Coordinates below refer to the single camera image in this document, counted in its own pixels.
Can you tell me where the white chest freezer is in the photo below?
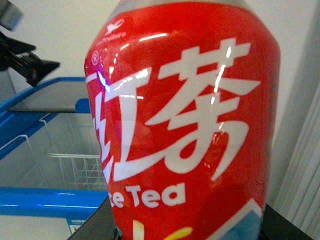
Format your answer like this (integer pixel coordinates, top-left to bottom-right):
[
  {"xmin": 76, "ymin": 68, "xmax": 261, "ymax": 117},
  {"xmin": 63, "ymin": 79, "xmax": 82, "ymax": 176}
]
[{"xmin": 0, "ymin": 76, "xmax": 111, "ymax": 240}]

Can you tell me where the white wire freezer basket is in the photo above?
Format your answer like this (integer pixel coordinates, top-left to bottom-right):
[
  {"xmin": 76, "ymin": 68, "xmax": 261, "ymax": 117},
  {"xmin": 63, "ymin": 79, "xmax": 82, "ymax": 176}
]
[{"xmin": 48, "ymin": 153, "xmax": 107, "ymax": 191}]

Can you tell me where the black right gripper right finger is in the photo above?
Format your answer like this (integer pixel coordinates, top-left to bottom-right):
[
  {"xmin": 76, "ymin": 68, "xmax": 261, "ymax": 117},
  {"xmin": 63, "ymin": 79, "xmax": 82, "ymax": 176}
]
[{"xmin": 259, "ymin": 204, "xmax": 312, "ymax": 240}]

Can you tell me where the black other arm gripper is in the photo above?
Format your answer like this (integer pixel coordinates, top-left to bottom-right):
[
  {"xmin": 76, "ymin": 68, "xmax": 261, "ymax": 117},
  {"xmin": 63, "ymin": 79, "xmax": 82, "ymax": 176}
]
[{"xmin": 0, "ymin": 0, "xmax": 60, "ymax": 87}]

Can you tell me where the red iced tea bottle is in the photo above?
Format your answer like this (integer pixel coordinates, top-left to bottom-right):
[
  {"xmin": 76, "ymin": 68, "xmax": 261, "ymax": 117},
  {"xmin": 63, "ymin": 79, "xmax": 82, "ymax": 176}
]
[{"xmin": 84, "ymin": 0, "xmax": 280, "ymax": 240}]

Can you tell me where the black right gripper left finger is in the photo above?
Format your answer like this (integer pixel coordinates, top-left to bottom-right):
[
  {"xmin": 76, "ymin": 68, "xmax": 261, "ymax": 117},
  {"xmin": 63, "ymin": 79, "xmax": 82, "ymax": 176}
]
[{"xmin": 68, "ymin": 197, "xmax": 118, "ymax": 240}]

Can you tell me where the glass freezer lid blue frame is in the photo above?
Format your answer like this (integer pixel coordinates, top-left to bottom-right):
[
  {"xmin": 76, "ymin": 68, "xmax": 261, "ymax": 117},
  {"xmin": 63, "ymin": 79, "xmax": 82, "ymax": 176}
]
[{"xmin": 0, "ymin": 76, "xmax": 94, "ymax": 161}]

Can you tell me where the blue energy label sticker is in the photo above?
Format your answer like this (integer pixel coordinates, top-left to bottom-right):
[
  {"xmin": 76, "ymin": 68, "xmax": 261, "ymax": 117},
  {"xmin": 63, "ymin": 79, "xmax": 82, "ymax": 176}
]
[{"xmin": 66, "ymin": 216, "xmax": 88, "ymax": 234}]

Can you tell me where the white curtain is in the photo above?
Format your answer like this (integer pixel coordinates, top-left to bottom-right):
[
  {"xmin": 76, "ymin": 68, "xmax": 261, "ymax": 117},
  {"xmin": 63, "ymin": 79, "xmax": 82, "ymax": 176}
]
[{"xmin": 273, "ymin": 90, "xmax": 320, "ymax": 240}]

